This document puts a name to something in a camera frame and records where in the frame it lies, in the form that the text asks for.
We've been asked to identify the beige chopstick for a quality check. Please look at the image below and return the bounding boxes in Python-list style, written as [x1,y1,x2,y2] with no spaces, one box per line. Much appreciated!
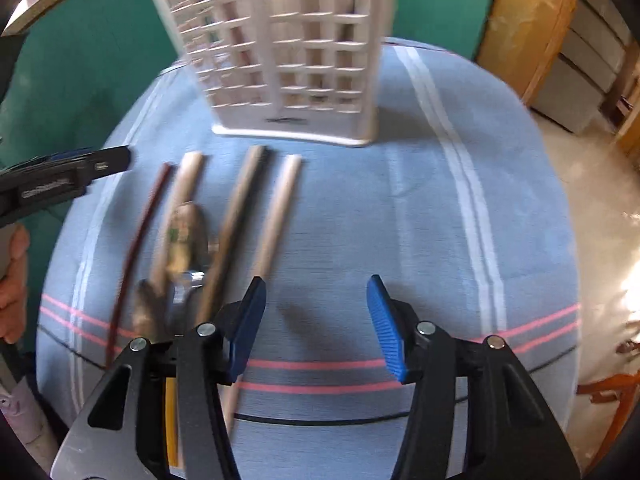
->
[195,145,267,325]
[150,149,206,302]
[221,154,303,434]

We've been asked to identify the dark red chopstick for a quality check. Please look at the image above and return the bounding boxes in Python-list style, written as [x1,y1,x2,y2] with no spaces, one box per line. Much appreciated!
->
[104,162,174,367]

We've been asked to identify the metal spoon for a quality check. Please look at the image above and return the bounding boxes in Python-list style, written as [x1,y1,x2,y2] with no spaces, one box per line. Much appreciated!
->
[131,201,214,344]

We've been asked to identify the green kitchen cabinets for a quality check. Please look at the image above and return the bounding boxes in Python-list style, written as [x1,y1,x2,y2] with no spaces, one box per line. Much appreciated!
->
[0,0,501,351]

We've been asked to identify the person's left hand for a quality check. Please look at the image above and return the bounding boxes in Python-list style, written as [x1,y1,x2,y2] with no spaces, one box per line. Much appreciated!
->
[0,224,30,344]

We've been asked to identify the wooden chair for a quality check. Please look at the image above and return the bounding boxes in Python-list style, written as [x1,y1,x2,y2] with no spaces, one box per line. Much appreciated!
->
[574,339,640,476]

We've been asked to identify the blue striped table cloth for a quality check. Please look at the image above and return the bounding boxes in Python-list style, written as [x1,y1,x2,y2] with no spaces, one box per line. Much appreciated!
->
[36,47,579,479]

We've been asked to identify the white plastic utensil basket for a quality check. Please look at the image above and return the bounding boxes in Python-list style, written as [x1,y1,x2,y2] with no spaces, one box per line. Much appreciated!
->
[152,0,395,146]

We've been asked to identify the grey drawer unit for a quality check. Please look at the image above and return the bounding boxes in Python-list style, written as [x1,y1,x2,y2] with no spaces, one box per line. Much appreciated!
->
[532,0,632,133]

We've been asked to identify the wooden glass door cabinet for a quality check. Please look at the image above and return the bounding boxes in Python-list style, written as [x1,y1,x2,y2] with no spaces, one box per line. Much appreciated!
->
[475,0,577,105]

